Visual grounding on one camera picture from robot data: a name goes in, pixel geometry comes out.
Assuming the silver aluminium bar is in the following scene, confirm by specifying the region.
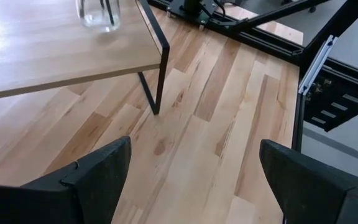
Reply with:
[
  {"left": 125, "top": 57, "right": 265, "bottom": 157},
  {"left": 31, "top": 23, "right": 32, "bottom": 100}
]
[{"left": 298, "top": 34, "right": 338, "bottom": 96}]

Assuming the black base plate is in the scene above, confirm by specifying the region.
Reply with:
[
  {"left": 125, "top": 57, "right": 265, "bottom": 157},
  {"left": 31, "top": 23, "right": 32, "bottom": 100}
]
[{"left": 165, "top": 0, "right": 222, "bottom": 26}]

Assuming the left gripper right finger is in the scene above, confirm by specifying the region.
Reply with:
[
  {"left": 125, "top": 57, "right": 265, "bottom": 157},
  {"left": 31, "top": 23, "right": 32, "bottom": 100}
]
[{"left": 259, "top": 139, "right": 358, "bottom": 224}]

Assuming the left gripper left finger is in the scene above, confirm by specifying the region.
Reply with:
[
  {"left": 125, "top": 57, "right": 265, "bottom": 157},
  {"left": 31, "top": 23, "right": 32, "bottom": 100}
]
[{"left": 0, "top": 136, "right": 132, "bottom": 224}]

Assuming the clear glass vase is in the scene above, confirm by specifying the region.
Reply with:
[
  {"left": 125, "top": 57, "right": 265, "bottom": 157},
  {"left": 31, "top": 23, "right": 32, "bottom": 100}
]
[{"left": 75, "top": 0, "right": 121, "bottom": 34}]

